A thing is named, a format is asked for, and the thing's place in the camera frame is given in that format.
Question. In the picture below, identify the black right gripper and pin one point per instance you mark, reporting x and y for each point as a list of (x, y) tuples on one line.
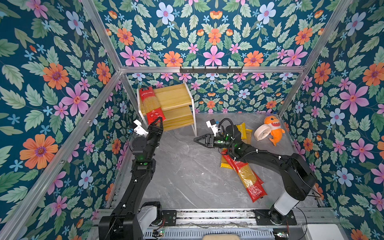
[(197, 140)]

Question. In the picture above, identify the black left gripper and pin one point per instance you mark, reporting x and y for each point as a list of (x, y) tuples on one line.
[(154, 131)]

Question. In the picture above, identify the red spaghetti bag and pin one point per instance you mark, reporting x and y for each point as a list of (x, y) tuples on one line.
[(256, 191), (151, 105), (243, 170)]

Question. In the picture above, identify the yellow pasta bag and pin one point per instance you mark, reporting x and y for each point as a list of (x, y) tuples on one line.
[(242, 129), (246, 138)]

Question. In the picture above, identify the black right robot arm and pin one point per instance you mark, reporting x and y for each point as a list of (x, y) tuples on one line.
[(298, 178)]

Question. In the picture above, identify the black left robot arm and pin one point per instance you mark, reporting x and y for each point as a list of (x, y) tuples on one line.
[(127, 222)]

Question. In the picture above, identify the white metal wooden shelf rack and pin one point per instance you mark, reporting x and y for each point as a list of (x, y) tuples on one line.
[(177, 105)]

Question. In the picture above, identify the white tape roll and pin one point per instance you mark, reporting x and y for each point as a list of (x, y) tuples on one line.
[(262, 132)]

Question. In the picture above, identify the orange shark plush toy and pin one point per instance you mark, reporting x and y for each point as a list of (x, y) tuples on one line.
[(276, 129)]

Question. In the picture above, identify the white box bottom right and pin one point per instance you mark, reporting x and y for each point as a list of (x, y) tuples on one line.
[(323, 232)]

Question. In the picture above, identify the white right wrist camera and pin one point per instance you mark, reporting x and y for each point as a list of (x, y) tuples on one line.
[(213, 125)]

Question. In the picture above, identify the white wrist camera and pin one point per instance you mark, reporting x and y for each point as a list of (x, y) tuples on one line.
[(138, 129), (213, 125)]

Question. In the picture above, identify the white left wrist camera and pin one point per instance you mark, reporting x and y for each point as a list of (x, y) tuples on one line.
[(138, 129)]

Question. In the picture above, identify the black hook rail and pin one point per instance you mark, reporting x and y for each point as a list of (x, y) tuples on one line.
[(211, 70)]

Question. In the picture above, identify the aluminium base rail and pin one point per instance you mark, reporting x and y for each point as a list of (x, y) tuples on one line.
[(247, 224)]

